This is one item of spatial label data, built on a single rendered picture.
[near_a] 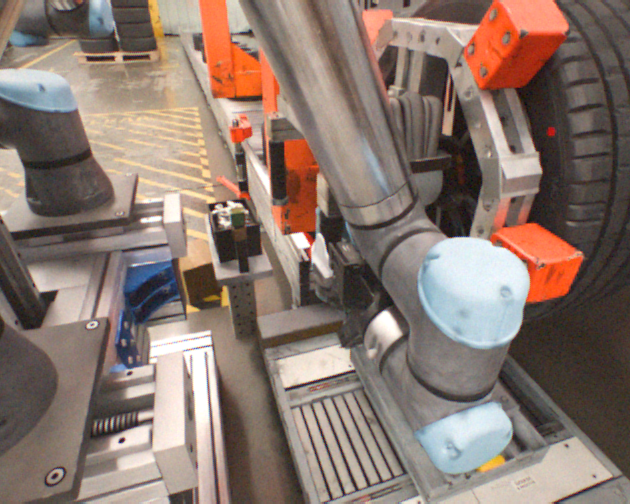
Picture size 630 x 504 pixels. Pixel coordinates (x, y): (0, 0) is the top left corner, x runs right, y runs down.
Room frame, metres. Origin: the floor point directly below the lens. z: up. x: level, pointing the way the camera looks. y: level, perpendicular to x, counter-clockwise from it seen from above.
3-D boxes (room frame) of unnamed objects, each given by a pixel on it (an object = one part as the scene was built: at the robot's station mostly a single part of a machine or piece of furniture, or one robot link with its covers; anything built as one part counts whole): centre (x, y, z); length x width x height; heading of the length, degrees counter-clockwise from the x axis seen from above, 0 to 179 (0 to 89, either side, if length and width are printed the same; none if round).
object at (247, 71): (3.09, 0.34, 0.69); 0.52 x 0.17 x 0.35; 108
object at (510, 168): (0.75, -0.19, 0.85); 0.54 x 0.07 x 0.54; 18
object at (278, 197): (0.83, 0.08, 0.83); 0.04 x 0.04 x 0.16
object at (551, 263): (0.45, -0.30, 0.85); 0.09 x 0.08 x 0.07; 18
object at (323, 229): (0.51, -0.02, 0.83); 0.04 x 0.04 x 0.16
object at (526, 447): (0.76, -0.37, 0.13); 0.50 x 0.36 x 0.10; 18
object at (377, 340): (0.30, -0.09, 0.85); 0.08 x 0.05 x 0.08; 108
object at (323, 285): (0.43, -0.02, 0.83); 0.09 x 0.05 x 0.02; 27
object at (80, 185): (0.71, 0.48, 0.87); 0.15 x 0.15 x 0.10
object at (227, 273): (1.15, 0.28, 0.44); 0.43 x 0.17 x 0.03; 18
